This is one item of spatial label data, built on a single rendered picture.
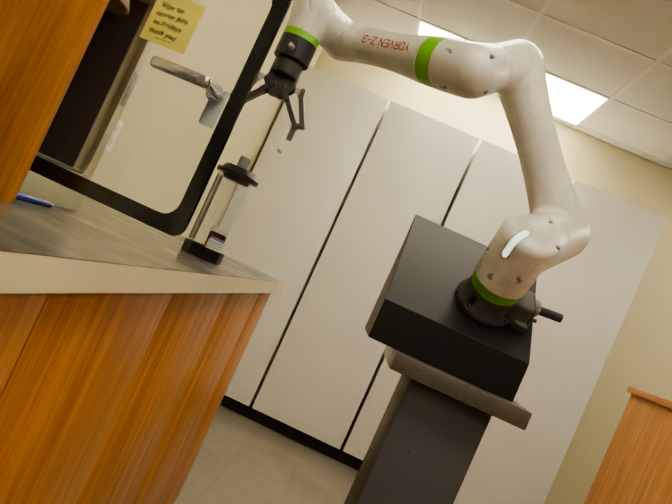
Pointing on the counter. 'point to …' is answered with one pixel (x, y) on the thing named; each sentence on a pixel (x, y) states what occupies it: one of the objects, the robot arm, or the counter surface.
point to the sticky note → (172, 23)
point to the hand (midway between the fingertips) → (255, 137)
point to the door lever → (188, 77)
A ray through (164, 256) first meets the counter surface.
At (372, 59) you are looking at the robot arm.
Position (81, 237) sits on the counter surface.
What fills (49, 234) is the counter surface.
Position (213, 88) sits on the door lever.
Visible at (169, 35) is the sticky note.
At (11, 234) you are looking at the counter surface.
